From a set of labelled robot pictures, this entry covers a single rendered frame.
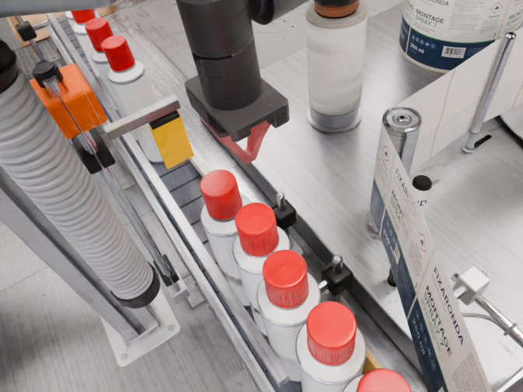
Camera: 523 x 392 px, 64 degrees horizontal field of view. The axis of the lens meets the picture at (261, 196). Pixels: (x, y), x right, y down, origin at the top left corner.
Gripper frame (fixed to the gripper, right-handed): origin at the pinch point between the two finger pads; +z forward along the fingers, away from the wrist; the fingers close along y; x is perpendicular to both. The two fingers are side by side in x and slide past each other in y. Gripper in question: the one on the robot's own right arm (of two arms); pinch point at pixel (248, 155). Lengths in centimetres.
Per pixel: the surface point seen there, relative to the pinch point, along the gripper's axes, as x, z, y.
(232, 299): 10.2, 5.1, -11.5
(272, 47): -30, 19, 43
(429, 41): -42.1, 9.0, 10.8
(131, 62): 4.7, -4.5, 21.0
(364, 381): 7.3, -7.0, -27.0
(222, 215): 7.5, -4.5, -8.9
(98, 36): 6.4, -6.3, 27.5
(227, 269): 9.0, 4.1, -8.8
